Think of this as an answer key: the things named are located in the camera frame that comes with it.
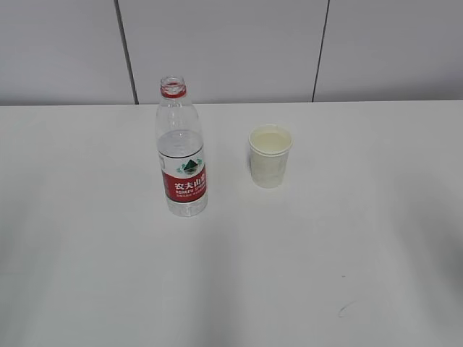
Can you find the clear water bottle red label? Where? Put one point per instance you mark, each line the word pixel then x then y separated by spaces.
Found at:
pixel 180 147

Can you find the white paper cup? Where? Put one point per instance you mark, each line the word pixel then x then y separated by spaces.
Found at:
pixel 269 151

